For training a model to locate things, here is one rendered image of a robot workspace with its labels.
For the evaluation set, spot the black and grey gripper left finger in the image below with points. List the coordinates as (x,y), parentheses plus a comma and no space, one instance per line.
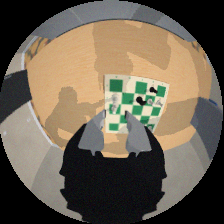
(88,139)

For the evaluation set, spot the green and white chessboard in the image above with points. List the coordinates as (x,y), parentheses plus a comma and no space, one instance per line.
(129,88)

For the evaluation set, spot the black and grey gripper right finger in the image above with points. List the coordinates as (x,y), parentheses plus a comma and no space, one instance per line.
(141,141)

